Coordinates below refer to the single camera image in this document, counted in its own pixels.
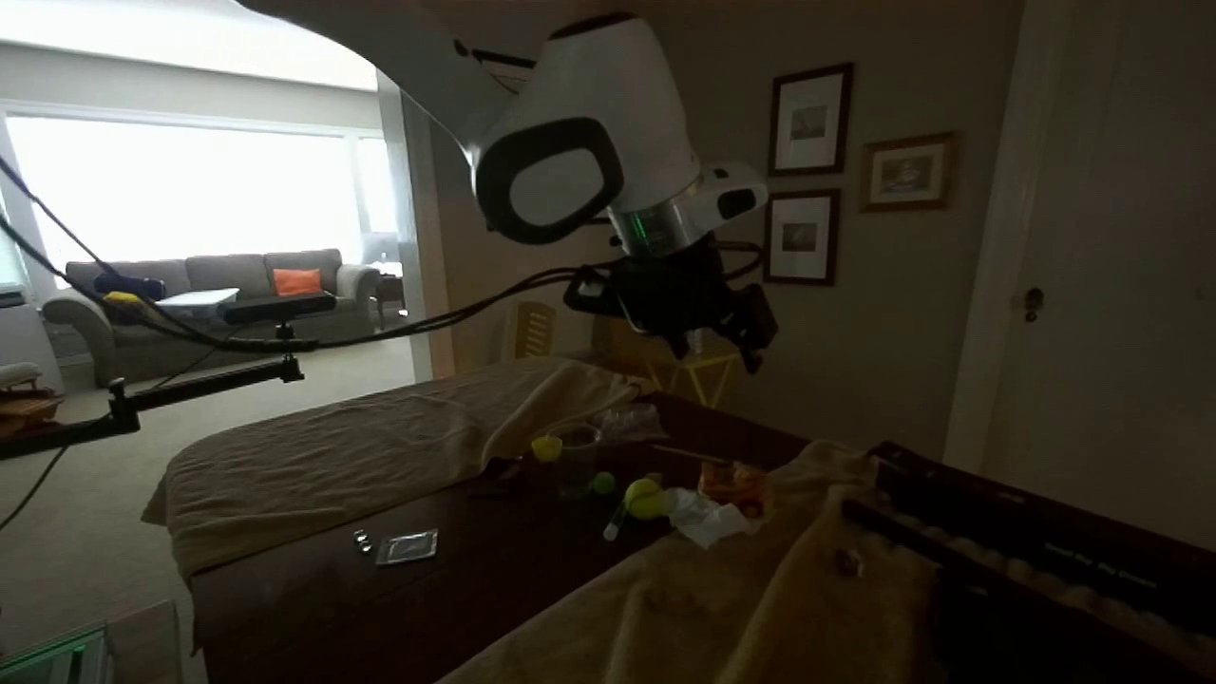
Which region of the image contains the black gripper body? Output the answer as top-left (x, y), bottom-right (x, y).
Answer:
top-left (605, 238), bottom-right (766, 343)

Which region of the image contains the yellow folding stand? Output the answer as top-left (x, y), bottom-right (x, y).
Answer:
top-left (590, 314), bottom-right (749, 409)

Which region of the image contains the crinkled clear wrapper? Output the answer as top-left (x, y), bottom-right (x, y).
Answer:
top-left (595, 400), bottom-right (674, 447)

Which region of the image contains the thin wooden stick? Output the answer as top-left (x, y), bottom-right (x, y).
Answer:
top-left (650, 437), bottom-right (739, 467)

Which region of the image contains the small clear cup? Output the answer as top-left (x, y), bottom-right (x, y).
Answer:
top-left (559, 420), bottom-right (605, 467)

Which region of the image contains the wooden chair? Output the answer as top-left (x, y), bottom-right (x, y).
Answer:
top-left (508, 295), bottom-right (562, 366)

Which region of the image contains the yellow-green tennis ball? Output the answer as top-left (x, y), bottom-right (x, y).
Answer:
top-left (620, 471), bottom-right (676, 524)

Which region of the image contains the clear plastic bag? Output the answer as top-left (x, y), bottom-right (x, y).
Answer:
top-left (663, 482), bottom-right (759, 552)

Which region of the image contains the white card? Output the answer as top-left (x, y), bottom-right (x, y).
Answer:
top-left (373, 524), bottom-right (446, 571)

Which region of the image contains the black long box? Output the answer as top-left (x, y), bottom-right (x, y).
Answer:
top-left (835, 437), bottom-right (1216, 684)

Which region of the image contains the white door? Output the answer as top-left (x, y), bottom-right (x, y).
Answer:
top-left (942, 0), bottom-right (1216, 553)

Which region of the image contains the beige wrinkled cloth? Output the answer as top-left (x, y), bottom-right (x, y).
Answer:
top-left (141, 357), bottom-right (641, 584)

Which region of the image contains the orange cushion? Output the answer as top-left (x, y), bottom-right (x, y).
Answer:
top-left (269, 265), bottom-right (329, 305)

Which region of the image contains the dark coffee table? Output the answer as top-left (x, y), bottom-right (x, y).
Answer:
top-left (150, 286), bottom-right (343, 343)

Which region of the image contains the grey sofa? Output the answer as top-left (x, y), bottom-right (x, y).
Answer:
top-left (40, 242), bottom-right (412, 384)

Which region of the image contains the large bright window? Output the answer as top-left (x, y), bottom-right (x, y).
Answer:
top-left (0, 109), bottom-right (415, 276)

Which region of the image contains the small black picture frame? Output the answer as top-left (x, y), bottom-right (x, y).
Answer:
top-left (766, 62), bottom-right (858, 180)
top-left (759, 185), bottom-right (845, 290)

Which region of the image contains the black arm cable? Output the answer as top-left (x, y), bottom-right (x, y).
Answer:
top-left (0, 147), bottom-right (638, 357)

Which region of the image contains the wooden picture frame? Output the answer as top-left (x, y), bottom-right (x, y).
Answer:
top-left (858, 129), bottom-right (963, 216)

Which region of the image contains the black camera stand boom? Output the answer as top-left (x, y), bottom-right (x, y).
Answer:
top-left (0, 353), bottom-right (308, 467)

